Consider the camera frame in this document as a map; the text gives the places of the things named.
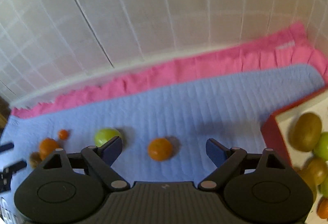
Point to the red white storage box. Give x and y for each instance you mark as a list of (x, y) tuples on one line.
[(275, 133)]

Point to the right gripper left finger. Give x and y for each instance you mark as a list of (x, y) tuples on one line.
[(99, 161)]

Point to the wooden cabinet side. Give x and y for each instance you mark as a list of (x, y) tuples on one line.
[(4, 113)]

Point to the green apple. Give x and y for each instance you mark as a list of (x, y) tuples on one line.
[(103, 135), (321, 148), (323, 188)]

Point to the small brown kiwi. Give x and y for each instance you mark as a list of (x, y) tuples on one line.
[(317, 168)]

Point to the large brown kiwi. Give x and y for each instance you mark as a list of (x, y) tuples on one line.
[(306, 132)]

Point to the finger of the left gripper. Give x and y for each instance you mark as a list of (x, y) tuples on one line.
[(6, 147), (14, 168)]

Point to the mandarin orange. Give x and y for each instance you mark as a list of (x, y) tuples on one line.
[(322, 209), (160, 149)]

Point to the pink towel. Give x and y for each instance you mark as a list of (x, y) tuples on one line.
[(286, 47)]

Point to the striped brown small fruit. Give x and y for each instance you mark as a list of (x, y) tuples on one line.
[(35, 159)]

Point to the blue quilted mat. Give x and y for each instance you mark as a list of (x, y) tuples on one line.
[(230, 109)]

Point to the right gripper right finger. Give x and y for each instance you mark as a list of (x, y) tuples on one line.
[(227, 162)]

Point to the large orange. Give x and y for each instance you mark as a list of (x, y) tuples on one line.
[(47, 146)]

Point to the small cherry tomato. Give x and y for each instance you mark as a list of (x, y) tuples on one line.
[(63, 134)]

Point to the green apple back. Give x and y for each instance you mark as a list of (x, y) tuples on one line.
[(103, 135)]

